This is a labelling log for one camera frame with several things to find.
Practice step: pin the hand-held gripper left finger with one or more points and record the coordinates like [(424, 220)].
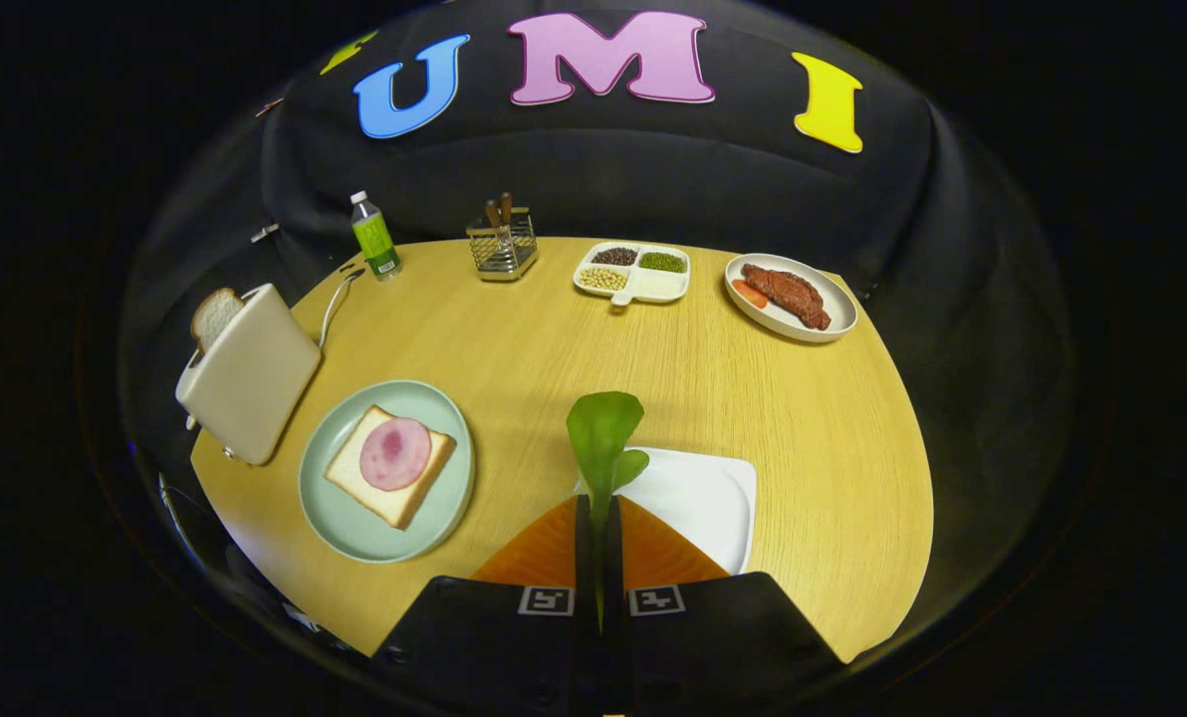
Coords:
[(494, 627)]

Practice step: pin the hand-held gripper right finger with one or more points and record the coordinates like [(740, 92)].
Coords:
[(723, 627)]

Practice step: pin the green lettuce leaf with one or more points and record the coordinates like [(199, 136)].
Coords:
[(603, 428)]

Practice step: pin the toasted bread slice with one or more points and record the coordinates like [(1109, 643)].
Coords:
[(215, 317)]

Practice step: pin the white square plate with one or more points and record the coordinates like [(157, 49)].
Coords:
[(698, 498)]

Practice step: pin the white bread slice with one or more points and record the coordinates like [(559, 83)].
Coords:
[(384, 503)]

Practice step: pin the light green round plate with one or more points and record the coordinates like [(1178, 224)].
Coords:
[(355, 518)]

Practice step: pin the pink ham slice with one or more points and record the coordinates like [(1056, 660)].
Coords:
[(394, 453)]

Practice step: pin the red carrot slice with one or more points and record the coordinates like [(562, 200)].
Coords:
[(750, 294)]

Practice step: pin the white round plate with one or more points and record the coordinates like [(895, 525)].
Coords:
[(832, 304)]

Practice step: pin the brown steak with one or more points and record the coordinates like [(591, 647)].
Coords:
[(788, 292)]

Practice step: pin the white toaster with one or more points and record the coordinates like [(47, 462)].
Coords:
[(255, 378)]

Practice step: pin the white divided dish with beans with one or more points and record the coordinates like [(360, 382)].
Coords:
[(658, 286)]

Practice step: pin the green label water bottle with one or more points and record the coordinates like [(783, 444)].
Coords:
[(374, 239)]

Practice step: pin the black backdrop cloth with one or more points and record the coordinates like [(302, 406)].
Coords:
[(653, 179)]

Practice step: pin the silver clip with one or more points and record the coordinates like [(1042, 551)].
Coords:
[(265, 232)]

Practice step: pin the orange clip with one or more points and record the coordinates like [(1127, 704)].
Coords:
[(270, 105)]

